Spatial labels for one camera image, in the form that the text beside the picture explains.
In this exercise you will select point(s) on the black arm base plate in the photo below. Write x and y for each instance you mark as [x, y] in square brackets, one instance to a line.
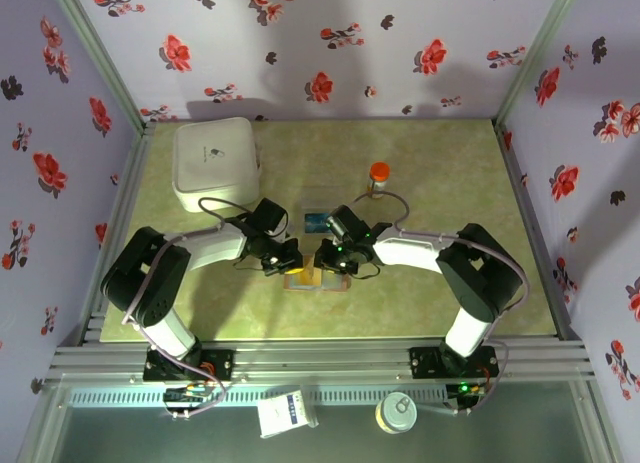
[425, 363]
[220, 365]

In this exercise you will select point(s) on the orange cap pill bottle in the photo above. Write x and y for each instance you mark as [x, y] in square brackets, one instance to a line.
[379, 173]

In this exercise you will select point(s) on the aluminium front frame rail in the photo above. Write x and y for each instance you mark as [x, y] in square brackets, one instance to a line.
[320, 363]

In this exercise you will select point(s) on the brown leather card holder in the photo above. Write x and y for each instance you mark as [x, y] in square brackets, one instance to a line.
[337, 283]

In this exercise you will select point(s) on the tin can with pull tab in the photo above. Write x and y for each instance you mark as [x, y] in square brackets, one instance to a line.
[396, 412]

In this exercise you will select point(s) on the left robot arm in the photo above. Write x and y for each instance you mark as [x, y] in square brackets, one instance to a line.
[150, 283]

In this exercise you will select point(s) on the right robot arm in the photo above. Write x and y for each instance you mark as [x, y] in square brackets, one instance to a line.
[480, 278]

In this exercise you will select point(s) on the white plastic storage box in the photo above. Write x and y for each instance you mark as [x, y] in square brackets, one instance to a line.
[215, 153]

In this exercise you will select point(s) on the white and blue paper box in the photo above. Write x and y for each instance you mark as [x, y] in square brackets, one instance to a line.
[285, 413]

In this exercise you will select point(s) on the clear acrylic card stand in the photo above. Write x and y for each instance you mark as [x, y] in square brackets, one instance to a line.
[322, 195]

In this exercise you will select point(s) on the aluminium corner post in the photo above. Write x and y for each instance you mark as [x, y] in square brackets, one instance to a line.
[536, 53]
[100, 53]

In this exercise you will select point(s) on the small electronics board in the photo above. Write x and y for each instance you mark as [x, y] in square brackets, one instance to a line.
[187, 397]
[465, 395]

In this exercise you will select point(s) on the aluminium side rail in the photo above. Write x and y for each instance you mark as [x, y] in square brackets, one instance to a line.
[137, 158]
[511, 158]

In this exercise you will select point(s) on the dark blue credit card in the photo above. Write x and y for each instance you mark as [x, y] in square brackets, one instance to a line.
[315, 223]

